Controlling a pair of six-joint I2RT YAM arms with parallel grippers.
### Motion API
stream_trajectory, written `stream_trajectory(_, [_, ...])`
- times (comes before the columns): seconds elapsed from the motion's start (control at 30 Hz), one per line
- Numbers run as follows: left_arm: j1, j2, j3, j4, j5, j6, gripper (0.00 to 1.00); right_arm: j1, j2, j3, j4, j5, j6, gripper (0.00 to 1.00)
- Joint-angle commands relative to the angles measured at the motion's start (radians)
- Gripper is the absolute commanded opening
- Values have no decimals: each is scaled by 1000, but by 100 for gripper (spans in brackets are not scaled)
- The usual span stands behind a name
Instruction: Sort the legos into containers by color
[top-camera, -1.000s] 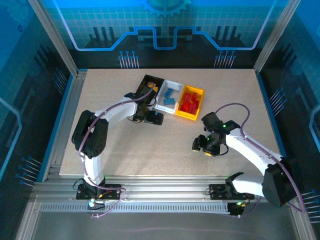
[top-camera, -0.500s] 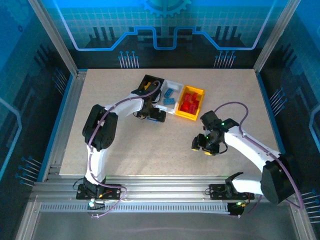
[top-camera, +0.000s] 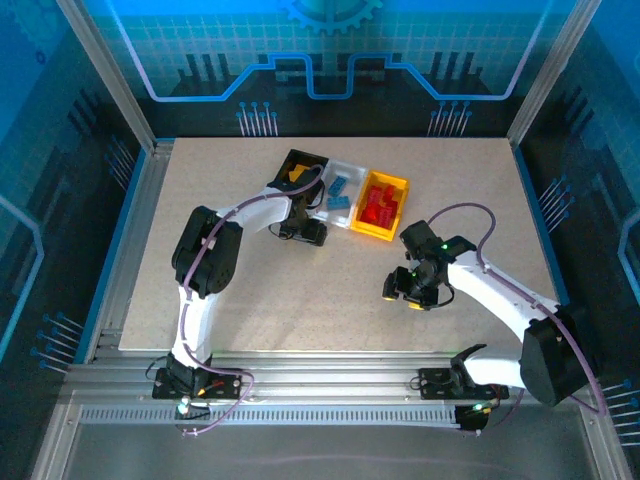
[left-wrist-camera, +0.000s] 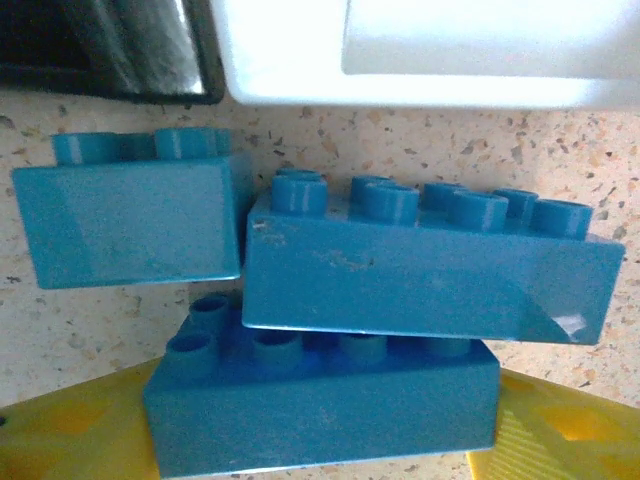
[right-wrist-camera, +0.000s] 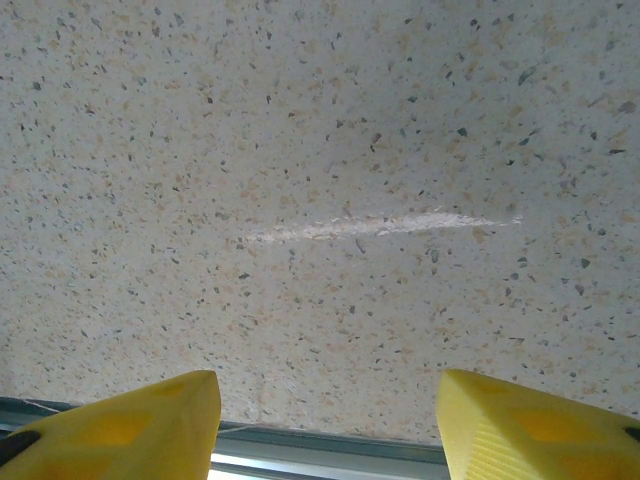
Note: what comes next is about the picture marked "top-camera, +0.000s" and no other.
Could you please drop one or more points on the yellow tall lego brick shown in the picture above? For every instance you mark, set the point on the yellow tall lego brick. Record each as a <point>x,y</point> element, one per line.
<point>301,176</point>

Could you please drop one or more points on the blue lego brick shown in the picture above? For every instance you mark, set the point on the blue lego brick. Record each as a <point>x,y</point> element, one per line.
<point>338,185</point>
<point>339,203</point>

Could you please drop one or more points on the red sloped lego brick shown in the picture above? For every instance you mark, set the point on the red sloped lego brick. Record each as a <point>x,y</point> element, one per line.
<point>370,212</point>

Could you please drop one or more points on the red long lego brick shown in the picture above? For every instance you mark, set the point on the red long lego brick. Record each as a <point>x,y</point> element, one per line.
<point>387,217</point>

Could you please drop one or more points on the red square lego brick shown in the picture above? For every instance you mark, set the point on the red square lego brick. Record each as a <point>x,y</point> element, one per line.
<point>391,194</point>

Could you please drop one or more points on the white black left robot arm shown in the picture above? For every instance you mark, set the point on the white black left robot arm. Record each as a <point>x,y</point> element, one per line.
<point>260,212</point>

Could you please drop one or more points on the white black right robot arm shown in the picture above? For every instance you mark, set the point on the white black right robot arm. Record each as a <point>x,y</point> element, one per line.
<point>500,290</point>

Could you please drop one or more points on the black plastic bin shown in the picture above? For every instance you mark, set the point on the black plastic bin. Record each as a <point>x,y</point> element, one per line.
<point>306,157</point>

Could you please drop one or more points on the clear plastic bin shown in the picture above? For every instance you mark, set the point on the clear plastic bin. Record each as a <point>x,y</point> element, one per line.
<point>350,172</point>

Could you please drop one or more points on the yellow plastic bin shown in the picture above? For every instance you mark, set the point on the yellow plastic bin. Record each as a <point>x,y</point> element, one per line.
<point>375,232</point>

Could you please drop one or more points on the black electronics box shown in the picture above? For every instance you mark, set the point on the black electronics box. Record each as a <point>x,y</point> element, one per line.
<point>472,417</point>

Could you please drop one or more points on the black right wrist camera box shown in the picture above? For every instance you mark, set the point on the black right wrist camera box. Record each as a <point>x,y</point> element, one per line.
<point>396,282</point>

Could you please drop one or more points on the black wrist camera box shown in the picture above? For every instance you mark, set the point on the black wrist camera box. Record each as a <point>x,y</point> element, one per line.
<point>396,282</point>
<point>314,233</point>

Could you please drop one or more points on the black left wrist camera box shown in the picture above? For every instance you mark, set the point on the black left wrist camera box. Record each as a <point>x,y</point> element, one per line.
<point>314,233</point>

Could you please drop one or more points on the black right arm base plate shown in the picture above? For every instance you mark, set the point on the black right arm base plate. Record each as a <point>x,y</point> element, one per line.
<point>435,382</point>

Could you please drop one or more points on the aluminium front frame rail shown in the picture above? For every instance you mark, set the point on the aluminium front frame rail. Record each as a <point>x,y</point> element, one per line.
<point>320,367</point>

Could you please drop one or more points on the aluminium side frame rail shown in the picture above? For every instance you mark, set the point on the aluminium side frame rail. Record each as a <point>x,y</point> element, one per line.
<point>135,240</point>

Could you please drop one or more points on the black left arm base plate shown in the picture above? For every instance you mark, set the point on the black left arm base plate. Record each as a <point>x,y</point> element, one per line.
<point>225,385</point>

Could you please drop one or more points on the aluminium frame post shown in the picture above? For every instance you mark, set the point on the aluminium frame post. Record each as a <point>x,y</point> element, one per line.
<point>552,70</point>
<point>107,75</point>

